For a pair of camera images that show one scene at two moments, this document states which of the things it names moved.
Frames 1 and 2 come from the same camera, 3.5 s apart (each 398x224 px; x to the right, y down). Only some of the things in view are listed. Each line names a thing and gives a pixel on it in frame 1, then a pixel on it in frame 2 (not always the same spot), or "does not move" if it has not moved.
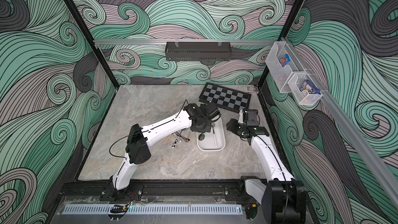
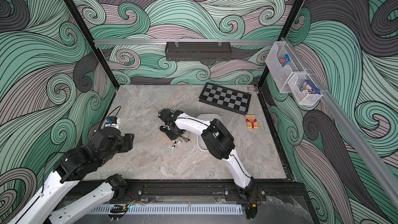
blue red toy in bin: [285, 60] does not move
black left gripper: [208, 129] → [127, 142]
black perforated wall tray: [198, 51] does not move
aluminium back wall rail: [183, 42] does not move
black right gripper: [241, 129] → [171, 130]
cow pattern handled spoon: [173, 145] does not move
